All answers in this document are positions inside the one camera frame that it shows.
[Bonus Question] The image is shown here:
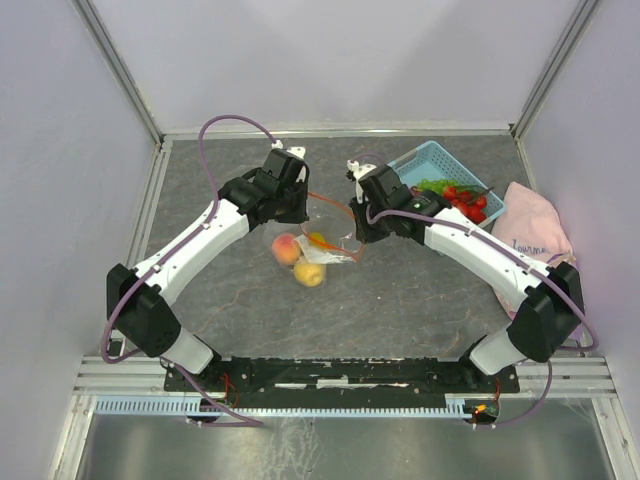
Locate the green grape bunch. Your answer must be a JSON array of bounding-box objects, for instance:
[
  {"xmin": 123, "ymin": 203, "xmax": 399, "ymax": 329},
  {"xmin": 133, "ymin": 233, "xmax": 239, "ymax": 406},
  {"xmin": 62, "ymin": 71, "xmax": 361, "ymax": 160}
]
[{"xmin": 415, "ymin": 179, "xmax": 458, "ymax": 195}]

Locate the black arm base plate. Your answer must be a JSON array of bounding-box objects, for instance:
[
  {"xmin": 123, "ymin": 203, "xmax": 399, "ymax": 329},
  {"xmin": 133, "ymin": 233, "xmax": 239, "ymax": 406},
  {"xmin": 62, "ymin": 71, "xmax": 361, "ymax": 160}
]
[{"xmin": 193, "ymin": 357, "xmax": 520, "ymax": 410}]

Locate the yellow star fruit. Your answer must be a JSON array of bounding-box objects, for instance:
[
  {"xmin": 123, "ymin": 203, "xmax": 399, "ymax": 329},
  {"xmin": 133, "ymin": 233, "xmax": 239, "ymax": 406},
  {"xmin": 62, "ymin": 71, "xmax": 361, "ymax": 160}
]
[{"xmin": 308, "ymin": 232, "xmax": 328, "ymax": 250}]

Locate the yellow mango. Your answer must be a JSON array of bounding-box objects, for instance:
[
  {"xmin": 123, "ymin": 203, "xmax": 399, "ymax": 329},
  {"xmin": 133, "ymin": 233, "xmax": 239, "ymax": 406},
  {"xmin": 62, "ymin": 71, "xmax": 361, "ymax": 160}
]
[{"xmin": 293, "ymin": 261, "xmax": 326, "ymax": 288}]

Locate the clear orange zip top bag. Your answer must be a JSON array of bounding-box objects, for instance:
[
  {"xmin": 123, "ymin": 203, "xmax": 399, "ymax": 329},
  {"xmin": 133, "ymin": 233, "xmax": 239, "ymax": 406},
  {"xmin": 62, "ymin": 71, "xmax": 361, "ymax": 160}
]
[{"xmin": 262, "ymin": 193, "xmax": 364, "ymax": 288}]

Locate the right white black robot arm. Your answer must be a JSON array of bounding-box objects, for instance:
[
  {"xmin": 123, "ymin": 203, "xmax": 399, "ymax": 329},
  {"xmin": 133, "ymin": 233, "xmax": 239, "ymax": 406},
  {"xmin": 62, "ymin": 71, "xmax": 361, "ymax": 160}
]
[{"xmin": 347, "ymin": 160, "xmax": 585, "ymax": 391}]

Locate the light blue plastic basket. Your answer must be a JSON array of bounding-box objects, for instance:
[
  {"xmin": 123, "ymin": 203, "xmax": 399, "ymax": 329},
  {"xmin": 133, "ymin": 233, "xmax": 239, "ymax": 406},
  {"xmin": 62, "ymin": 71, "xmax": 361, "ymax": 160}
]
[{"xmin": 387, "ymin": 140, "xmax": 506, "ymax": 259}]

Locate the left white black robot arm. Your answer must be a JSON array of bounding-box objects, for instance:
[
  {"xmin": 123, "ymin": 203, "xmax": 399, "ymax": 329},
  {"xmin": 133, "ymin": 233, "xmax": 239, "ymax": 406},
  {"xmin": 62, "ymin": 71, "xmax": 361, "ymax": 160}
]
[{"xmin": 103, "ymin": 146, "xmax": 310, "ymax": 390}]

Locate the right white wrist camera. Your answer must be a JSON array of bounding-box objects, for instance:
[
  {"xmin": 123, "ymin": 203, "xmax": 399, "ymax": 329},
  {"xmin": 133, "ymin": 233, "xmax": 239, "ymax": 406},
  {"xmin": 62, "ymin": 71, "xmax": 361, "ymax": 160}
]
[{"xmin": 346, "ymin": 160, "xmax": 382, "ymax": 204}]

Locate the pink cloth bag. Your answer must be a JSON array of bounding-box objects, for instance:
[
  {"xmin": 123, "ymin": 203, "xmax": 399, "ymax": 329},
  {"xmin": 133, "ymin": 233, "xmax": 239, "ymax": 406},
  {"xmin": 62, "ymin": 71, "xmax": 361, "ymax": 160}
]
[{"xmin": 492, "ymin": 181, "xmax": 584, "ymax": 346}]

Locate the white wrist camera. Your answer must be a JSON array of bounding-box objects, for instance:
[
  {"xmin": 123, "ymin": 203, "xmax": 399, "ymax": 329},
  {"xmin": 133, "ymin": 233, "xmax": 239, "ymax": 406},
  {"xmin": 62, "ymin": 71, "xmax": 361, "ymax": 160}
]
[
  {"xmin": 346, "ymin": 160, "xmax": 382, "ymax": 204},
  {"xmin": 271, "ymin": 140, "xmax": 309, "ymax": 182}
]

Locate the orange pink peach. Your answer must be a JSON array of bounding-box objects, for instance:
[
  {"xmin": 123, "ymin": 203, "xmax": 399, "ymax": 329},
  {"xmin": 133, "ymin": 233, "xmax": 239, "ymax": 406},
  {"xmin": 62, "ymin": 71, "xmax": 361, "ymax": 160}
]
[{"xmin": 271, "ymin": 233, "xmax": 301, "ymax": 265}]

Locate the red strawberry bunch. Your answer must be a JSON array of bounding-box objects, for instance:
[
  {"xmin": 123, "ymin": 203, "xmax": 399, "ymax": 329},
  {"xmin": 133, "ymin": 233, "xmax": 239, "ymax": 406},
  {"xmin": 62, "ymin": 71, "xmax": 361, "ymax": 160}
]
[{"xmin": 443, "ymin": 186, "xmax": 493, "ymax": 224}]

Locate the light blue cable duct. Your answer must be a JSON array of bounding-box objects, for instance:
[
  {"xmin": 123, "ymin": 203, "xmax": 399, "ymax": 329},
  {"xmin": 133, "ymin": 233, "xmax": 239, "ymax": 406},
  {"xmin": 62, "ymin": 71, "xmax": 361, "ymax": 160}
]
[{"xmin": 93, "ymin": 392, "xmax": 489, "ymax": 417}]

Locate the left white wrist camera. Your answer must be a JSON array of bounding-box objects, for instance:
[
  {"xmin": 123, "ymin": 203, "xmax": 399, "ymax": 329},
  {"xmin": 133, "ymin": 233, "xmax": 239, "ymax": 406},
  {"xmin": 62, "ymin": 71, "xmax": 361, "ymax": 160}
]
[{"xmin": 271, "ymin": 140, "xmax": 309, "ymax": 182}]

